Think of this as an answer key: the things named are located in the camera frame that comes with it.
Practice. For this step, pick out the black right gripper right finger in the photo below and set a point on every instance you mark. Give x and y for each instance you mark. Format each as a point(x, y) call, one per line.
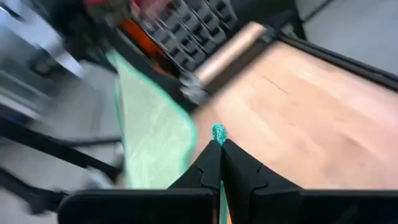
point(264, 202)

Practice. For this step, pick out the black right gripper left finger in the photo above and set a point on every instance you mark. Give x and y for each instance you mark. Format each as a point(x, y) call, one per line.
point(192, 199)

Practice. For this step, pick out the sage green microfiber towel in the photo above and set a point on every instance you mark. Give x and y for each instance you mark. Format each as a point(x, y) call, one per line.
point(155, 140)

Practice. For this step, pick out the grey square-cell grid rack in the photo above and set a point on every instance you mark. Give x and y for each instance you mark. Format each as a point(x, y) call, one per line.
point(192, 28)

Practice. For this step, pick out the orange segmented bar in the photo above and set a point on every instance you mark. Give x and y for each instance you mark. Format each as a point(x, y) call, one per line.
point(140, 35)

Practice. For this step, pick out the black metal table frame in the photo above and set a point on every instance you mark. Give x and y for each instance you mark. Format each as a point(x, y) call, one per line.
point(342, 62)

